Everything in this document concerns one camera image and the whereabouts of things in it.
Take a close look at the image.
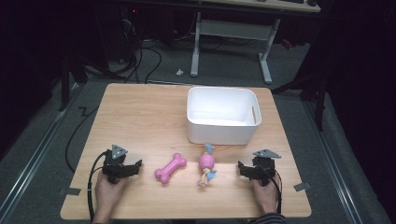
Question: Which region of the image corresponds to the white-framed wooden desk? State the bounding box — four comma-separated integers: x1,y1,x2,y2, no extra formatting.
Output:
190,0,322,86

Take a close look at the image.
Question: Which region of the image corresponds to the pink spiky bone toy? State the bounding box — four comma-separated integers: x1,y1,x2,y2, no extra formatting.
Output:
154,152,188,185

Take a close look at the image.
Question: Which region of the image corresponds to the dark computer tower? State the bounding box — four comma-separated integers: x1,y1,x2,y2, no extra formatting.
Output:
101,5,145,64

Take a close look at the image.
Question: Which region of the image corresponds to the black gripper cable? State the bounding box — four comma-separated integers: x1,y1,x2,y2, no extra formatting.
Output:
87,151,108,223
271,169,283,215

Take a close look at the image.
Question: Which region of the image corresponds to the dark metal stand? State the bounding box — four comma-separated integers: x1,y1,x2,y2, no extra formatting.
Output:
270,60,330,133
58,55,90,113

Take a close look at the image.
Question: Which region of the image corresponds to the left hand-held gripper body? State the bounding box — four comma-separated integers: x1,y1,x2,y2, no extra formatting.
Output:
102,144,132,185

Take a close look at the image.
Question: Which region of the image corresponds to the person's striped right sleeve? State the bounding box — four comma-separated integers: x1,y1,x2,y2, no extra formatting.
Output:
247,212,290,224

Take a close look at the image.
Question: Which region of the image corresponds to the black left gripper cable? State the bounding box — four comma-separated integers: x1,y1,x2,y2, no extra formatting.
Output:
87,151,108,223

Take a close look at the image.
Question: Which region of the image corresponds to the pink ball rope toy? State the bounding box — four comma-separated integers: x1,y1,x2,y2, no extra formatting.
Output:
196,143,218,188

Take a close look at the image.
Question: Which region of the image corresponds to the black floor cable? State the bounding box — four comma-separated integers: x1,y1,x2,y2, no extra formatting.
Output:
64,105,101,174

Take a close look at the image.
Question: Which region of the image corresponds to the grey tape piece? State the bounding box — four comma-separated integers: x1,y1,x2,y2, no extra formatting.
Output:
292,181,312,192
58,187,82,197

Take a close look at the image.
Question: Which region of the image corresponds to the bundle of black cables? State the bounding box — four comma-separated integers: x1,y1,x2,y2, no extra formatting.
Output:
115,38,163,85

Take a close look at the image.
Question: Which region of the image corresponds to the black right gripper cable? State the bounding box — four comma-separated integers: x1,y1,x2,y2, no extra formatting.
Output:
271,169,283,215

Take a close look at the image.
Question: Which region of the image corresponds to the metal floor rail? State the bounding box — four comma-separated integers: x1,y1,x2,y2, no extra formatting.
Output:
0,83,82,220
302,98,366,224

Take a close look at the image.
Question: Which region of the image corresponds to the person's right hand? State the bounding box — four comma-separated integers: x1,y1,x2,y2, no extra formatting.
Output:
251,173,281,216

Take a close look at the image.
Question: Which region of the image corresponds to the white plastic bin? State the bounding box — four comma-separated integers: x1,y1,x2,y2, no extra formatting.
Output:
186,86,262,147

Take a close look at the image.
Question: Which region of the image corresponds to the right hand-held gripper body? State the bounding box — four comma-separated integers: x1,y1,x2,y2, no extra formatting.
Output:
251,148,282,187

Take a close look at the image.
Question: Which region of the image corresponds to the person's left hand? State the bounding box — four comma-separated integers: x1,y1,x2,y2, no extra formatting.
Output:
93,171,129,218

